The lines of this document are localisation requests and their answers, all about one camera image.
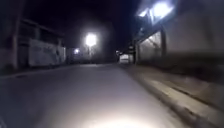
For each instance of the white vehicle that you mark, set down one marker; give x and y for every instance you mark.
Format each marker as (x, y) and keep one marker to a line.
(124, 59)

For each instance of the street lamp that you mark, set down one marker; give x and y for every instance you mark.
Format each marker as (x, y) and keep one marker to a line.
(90, 40)

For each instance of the grey asphalt road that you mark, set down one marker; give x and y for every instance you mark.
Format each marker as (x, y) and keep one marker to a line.
(86, 93)

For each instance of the concrete pavement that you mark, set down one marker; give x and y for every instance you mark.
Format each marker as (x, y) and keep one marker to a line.
(190, 91)

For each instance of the building with bright lights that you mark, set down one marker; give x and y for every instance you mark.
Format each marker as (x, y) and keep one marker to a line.
(190, 36)

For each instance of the building with pale wall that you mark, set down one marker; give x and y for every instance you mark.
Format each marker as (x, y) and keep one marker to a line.
(43, 51)

